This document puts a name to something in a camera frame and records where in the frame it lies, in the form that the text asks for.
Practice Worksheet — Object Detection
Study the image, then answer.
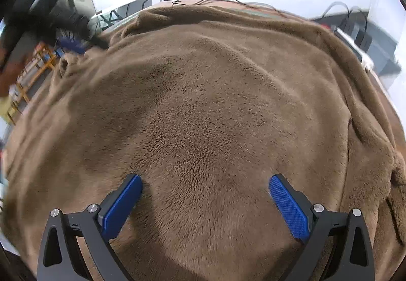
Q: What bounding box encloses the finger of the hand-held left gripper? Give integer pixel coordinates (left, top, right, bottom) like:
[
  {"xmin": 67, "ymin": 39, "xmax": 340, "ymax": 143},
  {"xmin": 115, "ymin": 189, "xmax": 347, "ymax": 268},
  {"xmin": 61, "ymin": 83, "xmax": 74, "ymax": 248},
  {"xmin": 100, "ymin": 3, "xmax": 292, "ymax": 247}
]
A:
[{"xmin": 78, "ymin": 18, "xmax": 108, "ymax": 49}]

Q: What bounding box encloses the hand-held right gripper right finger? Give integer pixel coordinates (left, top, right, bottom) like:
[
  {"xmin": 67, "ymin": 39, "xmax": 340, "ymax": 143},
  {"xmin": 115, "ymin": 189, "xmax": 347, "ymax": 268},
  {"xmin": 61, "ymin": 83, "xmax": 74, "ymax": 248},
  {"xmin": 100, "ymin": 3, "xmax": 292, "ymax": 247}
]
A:
[{"xmin": 268, "ymin": 174, "xmax": 376, "ymax": 281}]

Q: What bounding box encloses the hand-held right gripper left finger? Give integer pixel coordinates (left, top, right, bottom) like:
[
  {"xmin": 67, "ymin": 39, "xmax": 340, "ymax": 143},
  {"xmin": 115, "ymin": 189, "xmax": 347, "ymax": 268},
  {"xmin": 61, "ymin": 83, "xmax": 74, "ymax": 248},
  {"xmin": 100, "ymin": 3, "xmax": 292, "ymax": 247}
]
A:
[{"xmin": 37, "ymin": 174, "xmax": 143, "ymax": 281}]

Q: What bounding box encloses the brown fleece garment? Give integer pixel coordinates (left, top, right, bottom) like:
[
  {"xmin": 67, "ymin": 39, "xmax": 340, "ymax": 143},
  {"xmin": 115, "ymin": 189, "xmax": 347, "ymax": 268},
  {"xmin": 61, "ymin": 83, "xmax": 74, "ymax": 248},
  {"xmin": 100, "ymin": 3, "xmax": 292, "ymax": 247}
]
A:
[{"xmin": 0, "ymin": 2, "xmax": 406, "ymax": 281}]

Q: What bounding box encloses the grey metal desk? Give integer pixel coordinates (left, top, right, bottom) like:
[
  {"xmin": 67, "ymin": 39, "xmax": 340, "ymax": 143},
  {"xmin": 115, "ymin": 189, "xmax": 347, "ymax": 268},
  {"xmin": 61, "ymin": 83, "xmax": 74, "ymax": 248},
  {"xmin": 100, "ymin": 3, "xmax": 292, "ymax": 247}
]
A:
[{"xmin": 92, "ymin": 0, "xmax": 153, "ymax": 32}]

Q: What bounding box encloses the wooden chair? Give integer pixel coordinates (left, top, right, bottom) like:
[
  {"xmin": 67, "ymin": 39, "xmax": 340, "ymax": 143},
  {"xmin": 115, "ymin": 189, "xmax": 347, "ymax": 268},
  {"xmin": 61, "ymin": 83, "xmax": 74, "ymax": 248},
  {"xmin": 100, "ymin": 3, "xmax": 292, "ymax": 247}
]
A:
[{"xmin": 6, "ymin": 41, "xmax": 61, "ymax": 125}]

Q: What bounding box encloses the white power strip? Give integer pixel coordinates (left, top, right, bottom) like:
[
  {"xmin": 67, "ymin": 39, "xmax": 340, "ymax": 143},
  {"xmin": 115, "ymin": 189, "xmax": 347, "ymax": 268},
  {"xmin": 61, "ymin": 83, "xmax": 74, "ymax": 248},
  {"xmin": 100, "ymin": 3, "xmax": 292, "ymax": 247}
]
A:
[{"xmin": 333, "ymin": 27, "xmax": 375, "ymax": 71}]

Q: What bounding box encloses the green table mat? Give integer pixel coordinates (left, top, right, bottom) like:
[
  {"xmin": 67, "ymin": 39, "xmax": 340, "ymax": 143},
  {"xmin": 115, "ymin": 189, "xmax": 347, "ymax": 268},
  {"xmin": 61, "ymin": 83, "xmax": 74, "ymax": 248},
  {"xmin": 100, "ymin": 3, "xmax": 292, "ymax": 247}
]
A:
[{"xmin": 231, "ymin": 6, "xmax": 286, "ymax": 19}]

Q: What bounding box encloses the black power adapter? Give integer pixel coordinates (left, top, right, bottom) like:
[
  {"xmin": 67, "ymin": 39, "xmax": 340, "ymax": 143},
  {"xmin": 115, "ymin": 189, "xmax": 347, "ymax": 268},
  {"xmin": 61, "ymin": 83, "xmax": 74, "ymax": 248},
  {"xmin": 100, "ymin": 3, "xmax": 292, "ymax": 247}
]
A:
[
  {"xmin": 354, "ymin": 30, "xmax": 372, "ymax": 51},
  {"xmin": 339, "ymin": 16, "xmax": 355, "ymax": 33}
]

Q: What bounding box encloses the grey cabinet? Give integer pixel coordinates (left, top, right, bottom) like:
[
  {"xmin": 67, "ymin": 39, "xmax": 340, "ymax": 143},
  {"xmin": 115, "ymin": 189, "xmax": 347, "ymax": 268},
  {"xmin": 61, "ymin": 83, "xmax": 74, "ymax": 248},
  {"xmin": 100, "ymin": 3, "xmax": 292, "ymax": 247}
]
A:
[{"xmin": 310, "ymin": 7, "xmax": 401, "ymax": 76}]

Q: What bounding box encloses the adapter cable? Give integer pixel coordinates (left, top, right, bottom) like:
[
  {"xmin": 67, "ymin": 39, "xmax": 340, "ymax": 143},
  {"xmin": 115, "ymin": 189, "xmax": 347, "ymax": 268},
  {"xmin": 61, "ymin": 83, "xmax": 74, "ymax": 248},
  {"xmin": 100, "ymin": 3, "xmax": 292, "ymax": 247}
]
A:
[
  {"xmin": 323, "ymin": 1, "xmax": 350, "ymax": 21},
  {"xmin": 348, "ymin": 6, "xmax": 369, "ymax": 33}
]

